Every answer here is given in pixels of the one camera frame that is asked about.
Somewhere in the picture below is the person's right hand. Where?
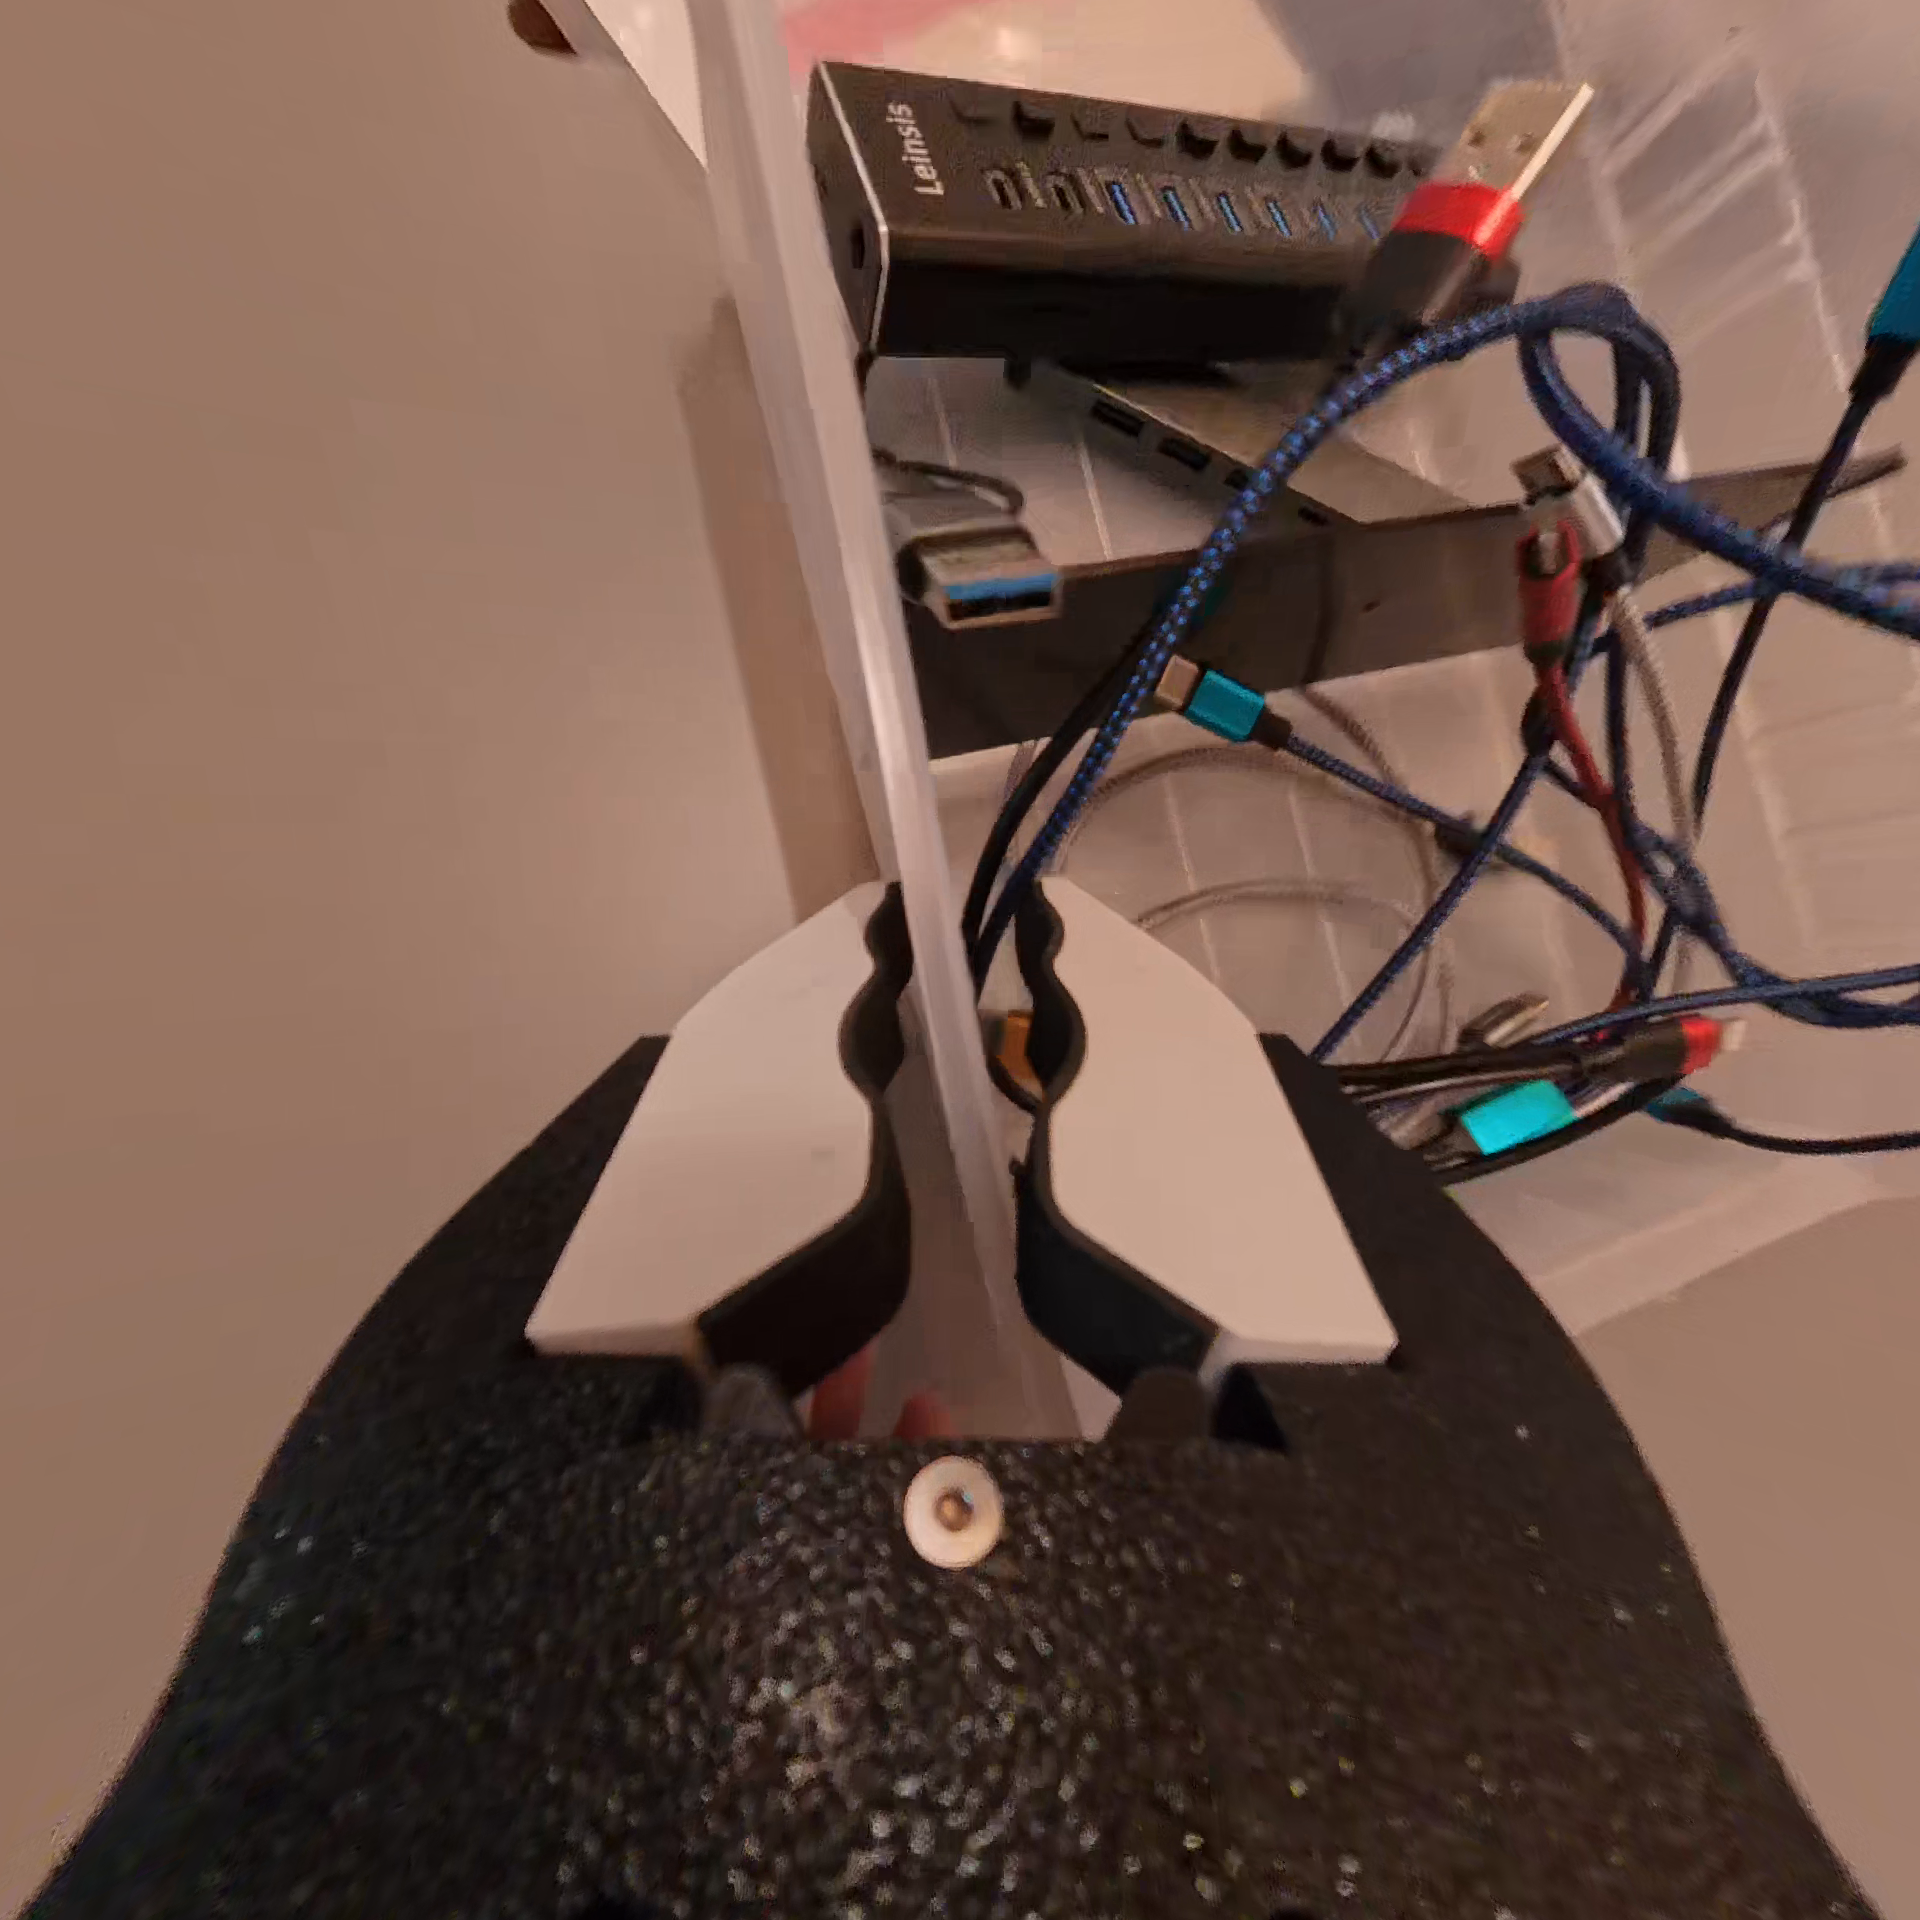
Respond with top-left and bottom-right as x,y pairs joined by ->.
807,1345 -> 954,1445

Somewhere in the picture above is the black braided hub cable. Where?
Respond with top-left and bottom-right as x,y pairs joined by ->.
874,454 -> 1068,638

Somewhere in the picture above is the grey slim usb hub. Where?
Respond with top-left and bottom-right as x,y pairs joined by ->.
1025,357 -> 1510,536

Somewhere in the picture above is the dark grey metal slab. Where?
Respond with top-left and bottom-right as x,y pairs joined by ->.
905,454 -> 1909,759

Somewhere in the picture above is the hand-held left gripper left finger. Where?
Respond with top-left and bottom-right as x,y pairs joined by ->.
528,879 -> 917,1399

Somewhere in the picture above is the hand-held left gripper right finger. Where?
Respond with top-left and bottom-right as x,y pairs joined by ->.
1017,879 -> 1402,1412

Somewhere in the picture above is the red black USB-A cable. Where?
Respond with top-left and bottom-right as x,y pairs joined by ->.
982,1007 -> 1052,1115

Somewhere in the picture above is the clear plastic bin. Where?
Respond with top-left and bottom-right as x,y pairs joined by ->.
683,0 -> 1920,1445

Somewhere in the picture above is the black usb hub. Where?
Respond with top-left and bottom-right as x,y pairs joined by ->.
802,59 -> 1523,367

